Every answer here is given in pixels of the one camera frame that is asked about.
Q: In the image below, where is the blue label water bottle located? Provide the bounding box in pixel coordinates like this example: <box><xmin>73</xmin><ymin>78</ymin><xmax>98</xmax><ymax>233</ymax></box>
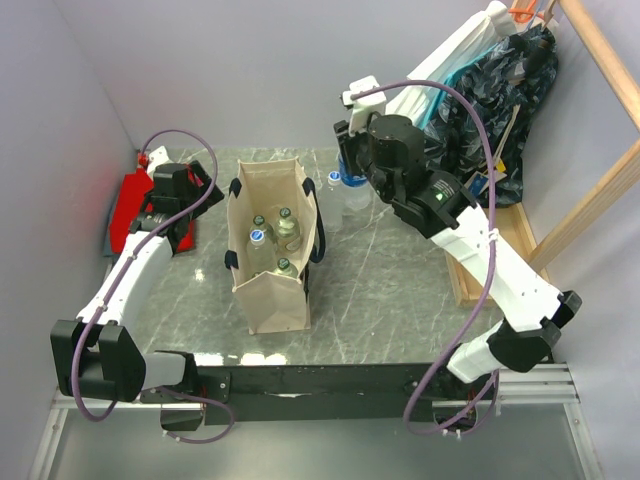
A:
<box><xmin>337</xmin><ymin>153</ymin><xmax>371</xmax><ymax>211</ymax></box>

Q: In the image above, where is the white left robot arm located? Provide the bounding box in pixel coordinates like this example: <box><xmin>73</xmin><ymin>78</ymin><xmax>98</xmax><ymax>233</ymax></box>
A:
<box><xmin>50</xmin><ymin>161</ymin><xmax>224</xmax><ymax>404</ymax></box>

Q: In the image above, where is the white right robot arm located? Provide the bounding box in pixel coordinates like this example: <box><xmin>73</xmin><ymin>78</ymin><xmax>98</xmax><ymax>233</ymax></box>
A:
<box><xmin>333</xmin><ymin>114</ymin><xmax>582</xmax><ymax>398</ymax></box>

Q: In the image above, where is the beige canvas tote bag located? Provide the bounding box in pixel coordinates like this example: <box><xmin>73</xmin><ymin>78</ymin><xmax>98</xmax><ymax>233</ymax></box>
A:
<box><xmin>225</xmin><ymin>157</ymin><xmax>326</xmax><ymax>334</ymax></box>

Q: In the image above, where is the red folded cloth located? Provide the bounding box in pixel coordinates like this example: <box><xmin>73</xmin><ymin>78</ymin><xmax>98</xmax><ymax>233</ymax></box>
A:
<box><xmin>106</xmin><ymin>169</ymin><xmax>195</xmax><ymax>255</ymax></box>

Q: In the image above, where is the white pleated garment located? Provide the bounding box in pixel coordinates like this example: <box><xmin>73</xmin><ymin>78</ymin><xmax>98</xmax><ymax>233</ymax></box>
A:
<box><xmin>385</xmin><ymin>1</ymin><xmax>516</xmax><ymax>125</ymax></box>

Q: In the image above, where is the teal garment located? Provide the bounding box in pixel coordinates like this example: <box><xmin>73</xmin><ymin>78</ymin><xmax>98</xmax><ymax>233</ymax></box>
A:
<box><xmin>419</xmin><ymin>42</ymin><xmax>506</xmax><ymax>131</ymax></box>

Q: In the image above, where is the green cap glass bottle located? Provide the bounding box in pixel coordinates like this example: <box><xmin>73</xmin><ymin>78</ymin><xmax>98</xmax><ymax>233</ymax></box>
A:
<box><xmin>252</xmin><ymin>215</ymin><xmax>274</xmax><ymax>237</ymax></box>

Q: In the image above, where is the blue hang tag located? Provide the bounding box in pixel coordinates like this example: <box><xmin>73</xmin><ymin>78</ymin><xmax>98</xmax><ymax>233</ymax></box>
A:
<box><xmin>465</xmin><ymin>172</ymin><xmax>489</xmax><ymax>197</ymax></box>

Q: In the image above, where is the green cap bottle front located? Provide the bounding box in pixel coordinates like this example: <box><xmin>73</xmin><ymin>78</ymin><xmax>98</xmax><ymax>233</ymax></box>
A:
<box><xmin>273</xmin><ymin>257</ymin><xmax>299</xmax><ymax>279</ymax></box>

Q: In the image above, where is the dark patterned shirt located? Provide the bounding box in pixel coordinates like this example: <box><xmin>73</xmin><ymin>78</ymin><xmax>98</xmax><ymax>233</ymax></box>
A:
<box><xmin>419</xmin><ymin>25</ymin><xmax>559</xmax><ymax>207</ymax></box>

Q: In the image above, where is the wooden tray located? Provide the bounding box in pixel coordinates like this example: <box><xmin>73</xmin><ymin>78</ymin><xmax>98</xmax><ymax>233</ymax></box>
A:
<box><xmin>433</xmin><ymin>203</ymin><xmax>555</xmax><ymax>307</ymax></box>

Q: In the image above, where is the orange clothes hanger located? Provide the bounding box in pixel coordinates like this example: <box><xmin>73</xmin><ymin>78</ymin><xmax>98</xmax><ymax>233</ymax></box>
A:
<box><xmin>509</xmin><ymin>0</ymin><xmax>538</xmax><ymax>24</ymax></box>

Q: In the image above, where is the black base beam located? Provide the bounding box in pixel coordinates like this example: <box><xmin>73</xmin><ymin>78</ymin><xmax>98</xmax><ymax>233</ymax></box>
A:
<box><xmin>189</xmin><ymin>362</ymin><xmax>496</xmax><ymax>427</ymax></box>

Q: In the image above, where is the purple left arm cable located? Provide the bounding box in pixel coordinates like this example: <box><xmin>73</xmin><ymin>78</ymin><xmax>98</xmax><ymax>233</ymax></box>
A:
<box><xmin>73</xmin><ymin>129</ymin><xmax>236</xmax><ymax>445</ymax></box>

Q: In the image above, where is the wooden rack frame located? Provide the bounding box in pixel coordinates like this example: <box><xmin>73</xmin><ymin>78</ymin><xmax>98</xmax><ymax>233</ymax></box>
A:
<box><xmin>524</xmin><ymin>1</ymin><xmax>639</xmax><ymax>270</ymax></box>

